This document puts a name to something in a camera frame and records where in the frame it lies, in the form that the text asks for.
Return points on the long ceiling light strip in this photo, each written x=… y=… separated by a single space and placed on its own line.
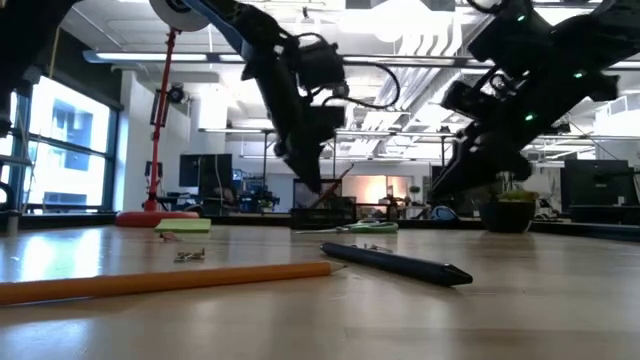
x=150 y=56

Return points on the blue round object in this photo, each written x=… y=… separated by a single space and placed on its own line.
x=444 y=213

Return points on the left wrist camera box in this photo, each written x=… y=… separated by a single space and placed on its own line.
x=322 y=65

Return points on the black wall-mounted camera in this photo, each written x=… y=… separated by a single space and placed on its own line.
x=176 y=94

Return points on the potted succulent plant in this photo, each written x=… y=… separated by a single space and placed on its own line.
x=507 y=217

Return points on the large window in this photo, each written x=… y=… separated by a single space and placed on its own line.
x=65 y=150

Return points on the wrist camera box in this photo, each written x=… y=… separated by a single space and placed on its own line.
x=322 y=65
x=470 y=100

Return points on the black mesh desk organizer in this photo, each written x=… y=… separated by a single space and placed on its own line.
x=310 y=217

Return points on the green sticky note pad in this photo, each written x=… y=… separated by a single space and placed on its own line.
x=182 y=226

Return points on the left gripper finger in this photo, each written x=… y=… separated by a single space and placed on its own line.
x=301 y=170
x=315 y=167

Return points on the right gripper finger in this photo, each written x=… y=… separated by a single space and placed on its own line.
x=495 y=165
x=467 y=150

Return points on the small binder clip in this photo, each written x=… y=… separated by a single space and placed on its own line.
x=190 y=255

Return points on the purple eraser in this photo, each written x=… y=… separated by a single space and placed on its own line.
x=170 y=236

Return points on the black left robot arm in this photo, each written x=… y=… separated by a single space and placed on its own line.
x=260 y=30

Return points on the orange pencil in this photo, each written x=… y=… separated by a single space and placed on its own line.
x=175 y=281
x=332 y=187

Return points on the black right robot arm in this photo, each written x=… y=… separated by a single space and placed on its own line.
x=600 y=35

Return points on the wide black monitor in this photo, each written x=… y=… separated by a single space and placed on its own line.
x=595 y=185

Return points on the black pen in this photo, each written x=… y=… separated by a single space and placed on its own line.
x=400 y=264

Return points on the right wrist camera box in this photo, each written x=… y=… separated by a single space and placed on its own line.
x=470 y=100

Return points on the red desk lamp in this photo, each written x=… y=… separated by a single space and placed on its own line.
x=155 y=219

